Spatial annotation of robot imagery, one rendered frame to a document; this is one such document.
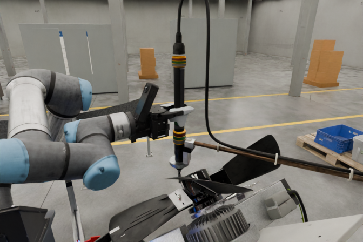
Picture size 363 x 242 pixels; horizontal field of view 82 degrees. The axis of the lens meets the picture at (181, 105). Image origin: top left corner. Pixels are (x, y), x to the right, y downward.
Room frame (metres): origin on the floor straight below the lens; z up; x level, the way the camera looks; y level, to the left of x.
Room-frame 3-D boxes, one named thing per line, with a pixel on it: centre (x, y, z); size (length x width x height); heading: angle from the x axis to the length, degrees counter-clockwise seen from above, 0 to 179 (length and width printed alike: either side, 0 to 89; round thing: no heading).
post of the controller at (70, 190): (0.89, 0.59, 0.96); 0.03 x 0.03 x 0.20; 31
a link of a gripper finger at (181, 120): (0.60, 0.00, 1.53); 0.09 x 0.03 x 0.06; 111
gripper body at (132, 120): (0.57, 0.10, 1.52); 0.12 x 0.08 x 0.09; 121
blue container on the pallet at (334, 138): (2.88, -2.46, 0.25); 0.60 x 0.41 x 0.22; 111
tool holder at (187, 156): (0.62, 0.00, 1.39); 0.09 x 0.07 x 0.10; 66
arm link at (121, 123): (0.52, 0.17, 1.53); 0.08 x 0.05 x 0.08; 31
